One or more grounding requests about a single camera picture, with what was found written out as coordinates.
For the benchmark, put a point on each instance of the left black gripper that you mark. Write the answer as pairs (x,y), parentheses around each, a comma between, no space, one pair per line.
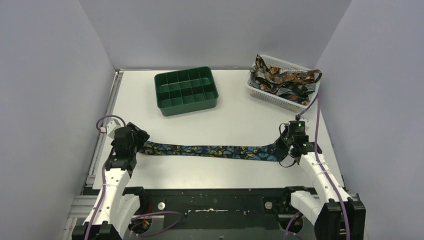
(139,137)

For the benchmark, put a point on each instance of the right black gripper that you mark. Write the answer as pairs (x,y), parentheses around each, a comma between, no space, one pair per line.
(279,139)

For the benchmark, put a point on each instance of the blue patterned tie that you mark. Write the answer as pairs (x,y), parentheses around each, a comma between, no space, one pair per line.
(270,152)

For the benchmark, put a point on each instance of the white plastic basket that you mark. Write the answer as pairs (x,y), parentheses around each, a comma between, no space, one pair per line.
(280,102)

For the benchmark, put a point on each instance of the green compartment tray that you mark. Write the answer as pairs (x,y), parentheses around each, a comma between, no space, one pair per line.
(185,91)

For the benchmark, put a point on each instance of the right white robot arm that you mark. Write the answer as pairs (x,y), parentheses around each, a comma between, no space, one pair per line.
(324,188)

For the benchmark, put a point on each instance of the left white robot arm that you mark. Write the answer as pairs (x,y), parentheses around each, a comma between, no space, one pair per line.
(114,206)

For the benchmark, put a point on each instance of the pile of patterned ties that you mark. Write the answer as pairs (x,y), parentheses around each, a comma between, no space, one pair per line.
(293,85)

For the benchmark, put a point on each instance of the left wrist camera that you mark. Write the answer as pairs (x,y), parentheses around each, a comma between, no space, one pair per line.
(111,127)

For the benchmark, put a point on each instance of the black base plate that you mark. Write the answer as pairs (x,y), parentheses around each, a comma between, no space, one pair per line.
(213,209)

